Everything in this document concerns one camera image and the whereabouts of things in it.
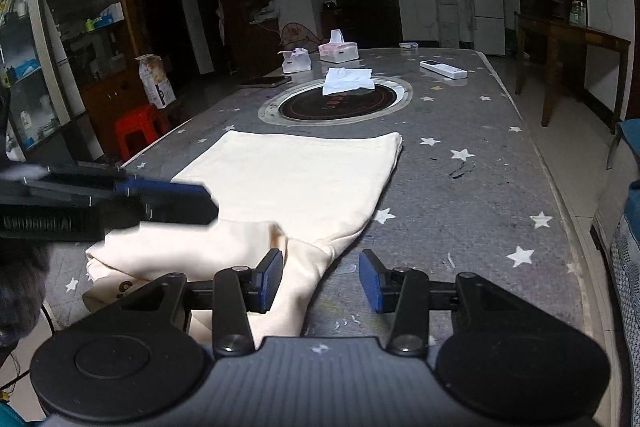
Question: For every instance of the blue sofa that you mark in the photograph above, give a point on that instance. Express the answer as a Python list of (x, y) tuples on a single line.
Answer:
[(631, 137)]

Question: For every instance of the wooden side desk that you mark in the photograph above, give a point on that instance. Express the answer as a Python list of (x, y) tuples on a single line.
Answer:
[(570, 32)]

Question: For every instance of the glass jar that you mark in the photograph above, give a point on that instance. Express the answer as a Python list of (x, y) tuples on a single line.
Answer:
[(578, 14)]

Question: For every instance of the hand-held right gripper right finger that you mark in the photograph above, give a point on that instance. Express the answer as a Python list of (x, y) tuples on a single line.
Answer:
[(372, 279)]

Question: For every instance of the small white tissue pack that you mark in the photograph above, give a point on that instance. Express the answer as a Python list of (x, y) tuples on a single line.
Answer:
[(296, 63)]

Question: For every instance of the narrow wooden shelf cabinet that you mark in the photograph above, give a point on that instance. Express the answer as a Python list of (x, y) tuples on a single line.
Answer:
[(250, 47)]

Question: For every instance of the white plastic bag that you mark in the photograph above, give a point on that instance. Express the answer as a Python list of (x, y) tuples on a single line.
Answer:
[(265, 13)]

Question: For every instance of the white refrigerator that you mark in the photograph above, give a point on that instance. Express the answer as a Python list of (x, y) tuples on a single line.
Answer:
[(486, 7)]

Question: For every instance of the white tissue paper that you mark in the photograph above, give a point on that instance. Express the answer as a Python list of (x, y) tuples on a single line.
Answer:
[(347, 79)]

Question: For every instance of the white remote control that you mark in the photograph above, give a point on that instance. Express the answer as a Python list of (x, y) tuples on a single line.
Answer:
[(442, 68)]

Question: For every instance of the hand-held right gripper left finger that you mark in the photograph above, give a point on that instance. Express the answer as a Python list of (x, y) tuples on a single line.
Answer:
[(272, 279)]

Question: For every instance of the white paper bag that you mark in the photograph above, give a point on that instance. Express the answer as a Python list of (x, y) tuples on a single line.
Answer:
[(157, 82)]

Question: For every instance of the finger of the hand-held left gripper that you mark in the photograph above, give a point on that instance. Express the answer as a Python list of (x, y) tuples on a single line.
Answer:
[(180, 209), (165, 188)]

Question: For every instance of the small blue white packet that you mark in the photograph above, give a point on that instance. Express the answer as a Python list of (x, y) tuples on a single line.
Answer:
[(408, 45)]

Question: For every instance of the electric fan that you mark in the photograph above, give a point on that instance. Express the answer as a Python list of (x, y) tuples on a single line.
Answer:
[(300, 36)]

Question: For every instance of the cream cloth garment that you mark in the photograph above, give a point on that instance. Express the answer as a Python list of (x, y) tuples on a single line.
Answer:
[(300, 177)]

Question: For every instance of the pink tissue box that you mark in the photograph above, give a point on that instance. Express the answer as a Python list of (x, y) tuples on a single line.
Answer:
[(340, 52)]

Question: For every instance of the grey star-print table cover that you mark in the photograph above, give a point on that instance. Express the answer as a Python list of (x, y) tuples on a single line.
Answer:
[(475, 207)]

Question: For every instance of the white water dispenser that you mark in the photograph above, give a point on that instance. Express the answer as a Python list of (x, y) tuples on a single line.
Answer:
[(448, 22)]

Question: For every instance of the white shelf unit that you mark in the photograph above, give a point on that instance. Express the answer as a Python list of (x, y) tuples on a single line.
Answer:
[(30, 57)]

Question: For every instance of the round built-in hob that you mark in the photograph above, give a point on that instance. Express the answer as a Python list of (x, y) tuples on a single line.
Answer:
[(345, 107)]

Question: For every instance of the red plastic stool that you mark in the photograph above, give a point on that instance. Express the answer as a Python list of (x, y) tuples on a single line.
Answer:
[(140, 117)]

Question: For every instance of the dark smartphone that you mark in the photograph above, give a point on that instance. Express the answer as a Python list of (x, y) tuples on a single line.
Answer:
[(265, 81)]

